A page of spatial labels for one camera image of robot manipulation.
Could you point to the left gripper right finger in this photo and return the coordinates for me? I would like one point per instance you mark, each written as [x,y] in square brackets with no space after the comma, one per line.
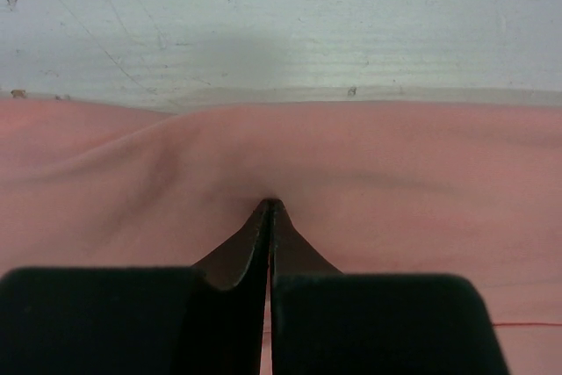
[290,254]

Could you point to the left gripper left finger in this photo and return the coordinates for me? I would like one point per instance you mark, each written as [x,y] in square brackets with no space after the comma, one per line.
[228,311]

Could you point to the pink t shirt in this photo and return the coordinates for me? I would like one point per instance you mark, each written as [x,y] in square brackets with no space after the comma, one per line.
[374,187]

